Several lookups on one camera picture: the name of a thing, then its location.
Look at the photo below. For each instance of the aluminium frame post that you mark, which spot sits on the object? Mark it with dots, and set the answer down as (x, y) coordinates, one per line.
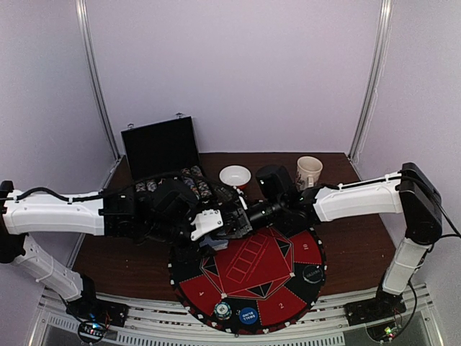
(83, 21)
(377, 67)

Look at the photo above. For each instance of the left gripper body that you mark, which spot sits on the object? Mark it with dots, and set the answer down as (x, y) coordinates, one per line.
(161, 231)

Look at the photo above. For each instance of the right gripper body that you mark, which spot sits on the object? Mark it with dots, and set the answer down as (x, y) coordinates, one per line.
(241, 223)

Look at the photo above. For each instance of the cream ceramic mug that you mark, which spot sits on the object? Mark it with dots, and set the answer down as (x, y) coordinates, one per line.
(308, 172)

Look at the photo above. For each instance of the white bowl orange outside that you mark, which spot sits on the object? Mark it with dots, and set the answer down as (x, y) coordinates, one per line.
(235, 176)

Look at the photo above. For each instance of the blue backed card deck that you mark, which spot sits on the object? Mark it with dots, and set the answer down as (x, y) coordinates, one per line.
(215, 244)

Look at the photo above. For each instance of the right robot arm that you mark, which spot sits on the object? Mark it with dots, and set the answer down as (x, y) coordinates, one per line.
(406, 192)

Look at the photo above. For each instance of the left aluminium frame post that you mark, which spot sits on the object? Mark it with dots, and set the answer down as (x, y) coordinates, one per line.
(83, 21)

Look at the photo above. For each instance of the round red black poker mat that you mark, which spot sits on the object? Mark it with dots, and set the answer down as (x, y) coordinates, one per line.
(263, 271)

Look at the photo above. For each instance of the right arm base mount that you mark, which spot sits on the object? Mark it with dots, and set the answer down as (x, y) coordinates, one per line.
(382, 319)

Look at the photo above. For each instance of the chip row in case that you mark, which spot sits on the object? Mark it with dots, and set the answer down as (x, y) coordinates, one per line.
(203, 187)
(187, 179)
(141, 187)
(151, 185)

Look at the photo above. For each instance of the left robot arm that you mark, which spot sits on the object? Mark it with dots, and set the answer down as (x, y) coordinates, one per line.
(106, 213)

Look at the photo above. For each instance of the right aluminium frame post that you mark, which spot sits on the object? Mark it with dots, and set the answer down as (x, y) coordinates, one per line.
(377, 67)

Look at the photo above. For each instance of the black poker chip case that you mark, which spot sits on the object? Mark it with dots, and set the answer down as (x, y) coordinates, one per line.
(161, 150)

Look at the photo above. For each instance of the blue small blind button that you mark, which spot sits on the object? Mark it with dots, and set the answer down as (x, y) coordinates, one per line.
(248, 316)

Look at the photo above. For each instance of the stack of poker chips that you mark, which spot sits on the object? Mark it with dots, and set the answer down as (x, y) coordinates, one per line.
(222, 311)

